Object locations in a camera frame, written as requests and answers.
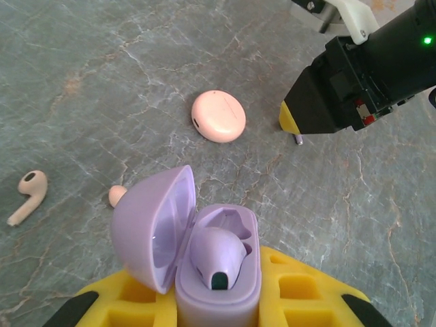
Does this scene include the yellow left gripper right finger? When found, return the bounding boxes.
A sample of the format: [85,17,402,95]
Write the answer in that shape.
[257,245,394,327]

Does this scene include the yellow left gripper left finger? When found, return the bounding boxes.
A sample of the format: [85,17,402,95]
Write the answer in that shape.
[42,270,178,327]

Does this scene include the pink earbud charging case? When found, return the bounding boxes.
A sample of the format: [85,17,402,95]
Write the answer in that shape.
[190,89,247,144]

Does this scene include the purple earbud charging case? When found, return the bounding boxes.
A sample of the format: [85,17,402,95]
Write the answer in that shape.
[111,165,264,327]

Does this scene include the pink wireless earbud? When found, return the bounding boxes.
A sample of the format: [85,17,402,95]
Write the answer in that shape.
[108,184,129,208]
[6,169,48,228]

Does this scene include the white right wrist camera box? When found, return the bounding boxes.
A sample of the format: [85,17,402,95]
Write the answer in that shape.
[290,0,379,46]

